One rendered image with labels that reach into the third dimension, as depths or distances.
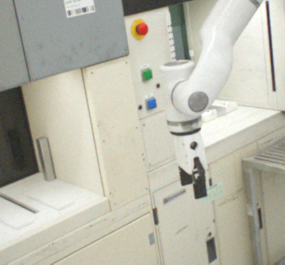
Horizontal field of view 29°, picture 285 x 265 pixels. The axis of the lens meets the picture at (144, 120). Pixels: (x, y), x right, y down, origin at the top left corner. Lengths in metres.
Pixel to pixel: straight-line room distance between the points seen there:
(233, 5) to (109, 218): 0.84
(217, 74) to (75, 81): 0.64
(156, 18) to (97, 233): 0.72
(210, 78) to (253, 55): 1.22
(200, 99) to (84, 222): 0.71
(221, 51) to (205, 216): 1.01
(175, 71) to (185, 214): 0.90
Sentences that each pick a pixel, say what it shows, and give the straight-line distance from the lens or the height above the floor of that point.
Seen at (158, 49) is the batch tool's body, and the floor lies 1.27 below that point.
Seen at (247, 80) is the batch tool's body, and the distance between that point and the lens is 2.46.
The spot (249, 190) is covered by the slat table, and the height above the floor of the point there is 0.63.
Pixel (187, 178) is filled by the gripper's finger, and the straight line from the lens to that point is 1.41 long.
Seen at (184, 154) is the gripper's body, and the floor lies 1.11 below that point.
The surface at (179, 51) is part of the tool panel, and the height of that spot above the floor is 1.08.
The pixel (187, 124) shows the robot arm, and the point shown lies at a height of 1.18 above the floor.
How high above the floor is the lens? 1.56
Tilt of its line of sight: 16 degrees down
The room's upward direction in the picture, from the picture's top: 9 degrees counter-clockwise
